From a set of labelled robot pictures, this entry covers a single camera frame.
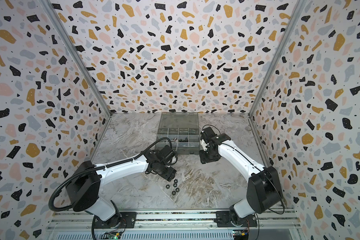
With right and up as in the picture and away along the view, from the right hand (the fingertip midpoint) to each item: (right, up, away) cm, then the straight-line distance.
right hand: (202, 157), depth 83 cm
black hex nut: (-20, -17, +2) cm, 26 cm away
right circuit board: (+17, -35, -12) cm, 41 cm away
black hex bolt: (-10, +8, +20) cm, 24 cm away
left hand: (-18, -8, 0) cm, 19 cm away
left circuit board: (-44, -34, -13) cm, 57 cm away
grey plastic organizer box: (-13, +16, +27) cm, 34 cm away
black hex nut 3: (-16, -19, 0) cm, 25 cm away
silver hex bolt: (-17, +9, +18) cm, 26 cm away
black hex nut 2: (-14, -18, 0) cm, 23 cm away
